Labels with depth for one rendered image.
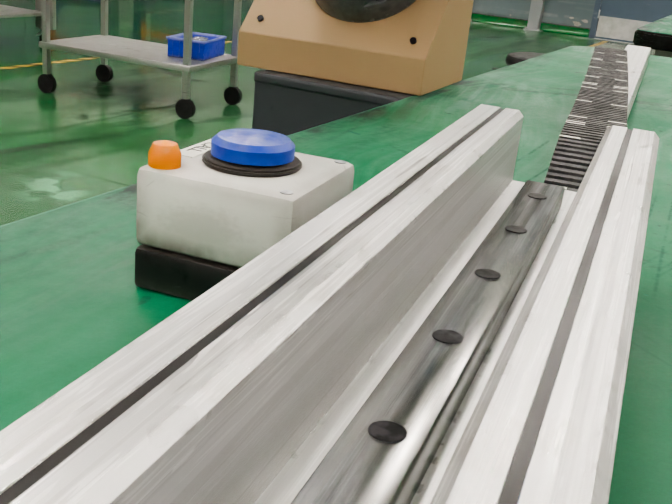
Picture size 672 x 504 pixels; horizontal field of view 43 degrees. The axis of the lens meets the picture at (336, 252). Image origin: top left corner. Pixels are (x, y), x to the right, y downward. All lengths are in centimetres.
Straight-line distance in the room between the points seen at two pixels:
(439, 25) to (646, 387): 71
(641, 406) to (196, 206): 21
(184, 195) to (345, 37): 68
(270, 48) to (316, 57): 6
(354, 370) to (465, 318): 4
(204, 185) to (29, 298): 10
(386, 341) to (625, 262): 8
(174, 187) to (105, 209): 14
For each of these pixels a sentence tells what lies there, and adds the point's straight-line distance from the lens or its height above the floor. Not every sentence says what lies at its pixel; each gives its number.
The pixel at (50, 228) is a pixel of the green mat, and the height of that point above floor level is 78.
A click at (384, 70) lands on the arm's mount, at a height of 80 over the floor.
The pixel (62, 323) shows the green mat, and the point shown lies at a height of 78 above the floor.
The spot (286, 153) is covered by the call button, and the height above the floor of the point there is 85.
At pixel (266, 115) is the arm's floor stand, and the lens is 108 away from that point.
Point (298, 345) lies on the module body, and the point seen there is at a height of 86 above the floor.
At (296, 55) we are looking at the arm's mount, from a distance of 107.
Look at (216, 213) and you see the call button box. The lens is 39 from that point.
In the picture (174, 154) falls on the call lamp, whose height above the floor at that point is 85.
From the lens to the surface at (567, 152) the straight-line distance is 67.
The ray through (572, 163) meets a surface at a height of 81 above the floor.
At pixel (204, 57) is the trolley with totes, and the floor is 28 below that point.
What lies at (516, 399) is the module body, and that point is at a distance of 18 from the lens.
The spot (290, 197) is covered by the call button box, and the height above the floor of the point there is 84.
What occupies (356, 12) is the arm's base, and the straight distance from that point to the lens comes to 105.
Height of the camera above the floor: 95
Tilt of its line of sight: 20 degrees down
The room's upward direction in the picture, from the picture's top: 6 degrees clockwise
